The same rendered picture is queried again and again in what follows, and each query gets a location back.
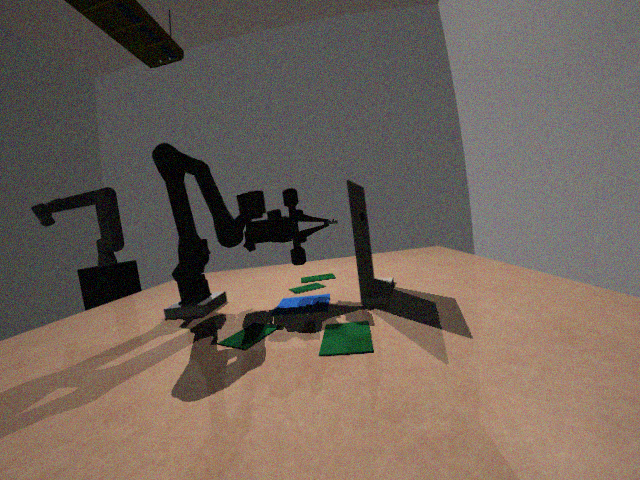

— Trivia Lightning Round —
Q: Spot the green square mat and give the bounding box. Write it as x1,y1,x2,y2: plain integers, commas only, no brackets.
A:
319,320,373,356

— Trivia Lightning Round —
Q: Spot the blue square mat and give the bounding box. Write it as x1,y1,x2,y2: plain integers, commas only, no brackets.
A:
270,294,330,316

